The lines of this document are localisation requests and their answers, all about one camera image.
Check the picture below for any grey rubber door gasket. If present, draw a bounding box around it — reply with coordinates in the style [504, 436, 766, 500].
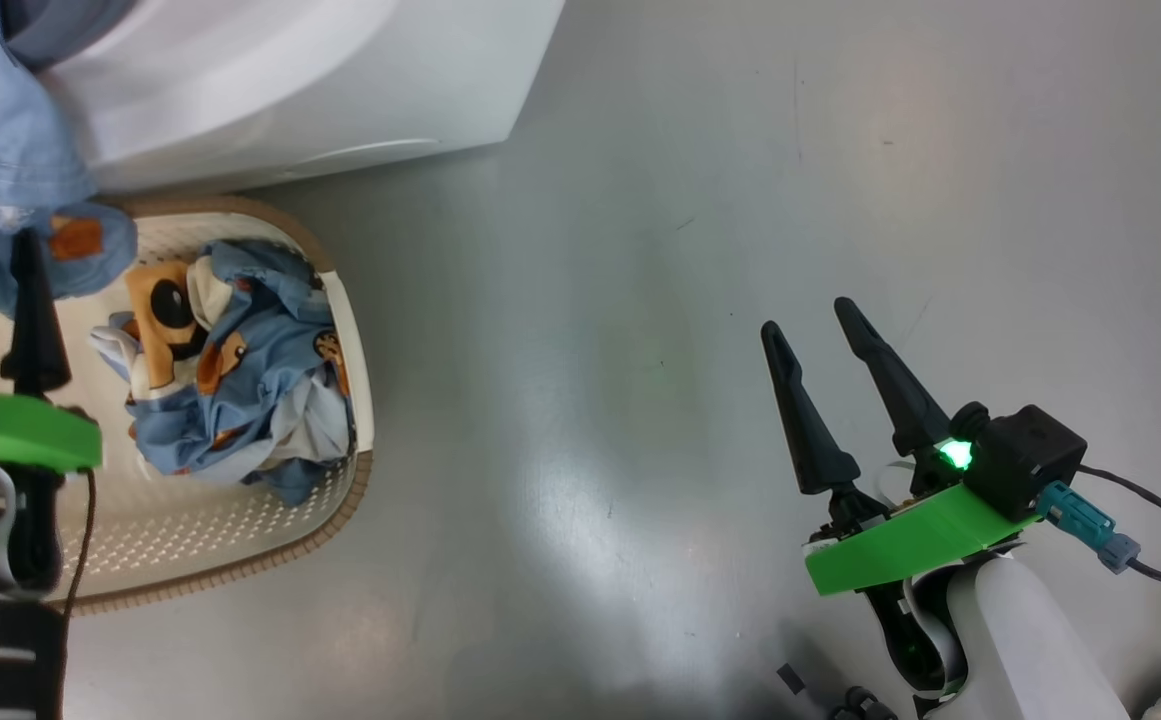
[0, 0, 141, 71]

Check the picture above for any teal right camera connector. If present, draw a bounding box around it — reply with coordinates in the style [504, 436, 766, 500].
[1037, 480, 1141, 574]

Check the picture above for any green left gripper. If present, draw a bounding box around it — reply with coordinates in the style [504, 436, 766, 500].
[0, 228, 103, 591]

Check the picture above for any blue garment with bear print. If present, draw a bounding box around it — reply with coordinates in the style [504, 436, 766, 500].
[90, 240, 356, 506]

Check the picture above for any white front-load washing machine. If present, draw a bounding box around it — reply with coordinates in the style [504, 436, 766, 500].
[0, 0, 566, 196]

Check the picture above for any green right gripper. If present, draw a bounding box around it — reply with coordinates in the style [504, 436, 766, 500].
[760, 297, 1041, 701]

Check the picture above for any cream perforated laundry basket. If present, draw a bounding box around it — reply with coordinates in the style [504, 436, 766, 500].
[0, 195, 376, 616]

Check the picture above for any brown left gripper cable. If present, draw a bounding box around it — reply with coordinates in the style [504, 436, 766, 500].
[65, 470, 98, 621]

